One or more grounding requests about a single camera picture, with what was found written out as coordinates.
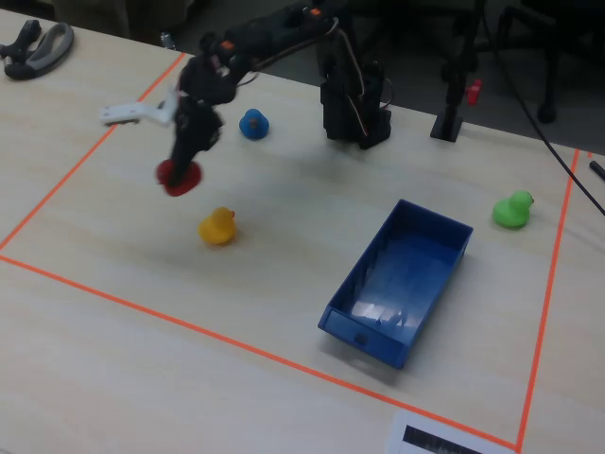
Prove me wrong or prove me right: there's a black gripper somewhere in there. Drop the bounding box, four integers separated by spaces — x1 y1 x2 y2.
166 96 225 187

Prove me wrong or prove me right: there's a red rubber duck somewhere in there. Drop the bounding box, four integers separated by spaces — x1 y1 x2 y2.
155 158 204 198

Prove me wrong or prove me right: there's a yellow rubber duck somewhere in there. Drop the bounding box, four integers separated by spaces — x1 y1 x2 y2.
197 206 238 248

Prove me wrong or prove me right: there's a blue rubber duck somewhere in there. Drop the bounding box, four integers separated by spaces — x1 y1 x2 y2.
237 108 272 142

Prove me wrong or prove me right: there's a blue plastic box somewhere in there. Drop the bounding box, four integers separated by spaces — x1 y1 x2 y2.
317 198 475 372

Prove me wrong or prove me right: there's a green rubber duck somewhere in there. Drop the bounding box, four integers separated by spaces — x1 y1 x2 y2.
492 189 537 232

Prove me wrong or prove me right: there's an orange tape strip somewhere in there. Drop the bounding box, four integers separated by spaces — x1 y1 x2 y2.
0 253 521 451
0 51 188 252
514 148 581 451

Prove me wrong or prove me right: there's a black grey hand tool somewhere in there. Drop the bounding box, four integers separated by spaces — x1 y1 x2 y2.
0 19 77 81

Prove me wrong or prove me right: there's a white paper with black bar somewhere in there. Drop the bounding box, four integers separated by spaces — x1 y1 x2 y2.
384 408 517 454

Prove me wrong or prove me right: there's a black office chair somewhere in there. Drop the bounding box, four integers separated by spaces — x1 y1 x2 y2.
491 0 605 125

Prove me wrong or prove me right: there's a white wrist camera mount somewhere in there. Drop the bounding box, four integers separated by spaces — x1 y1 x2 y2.
98 86 182 130

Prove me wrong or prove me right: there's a black camera stand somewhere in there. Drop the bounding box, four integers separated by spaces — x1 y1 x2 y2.
428 0 489 144

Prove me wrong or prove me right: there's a red clamp handle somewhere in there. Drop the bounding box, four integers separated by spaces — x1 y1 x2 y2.
464 78 484 107

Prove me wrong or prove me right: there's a long black cable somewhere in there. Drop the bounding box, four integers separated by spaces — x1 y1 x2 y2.
491 27 605 215

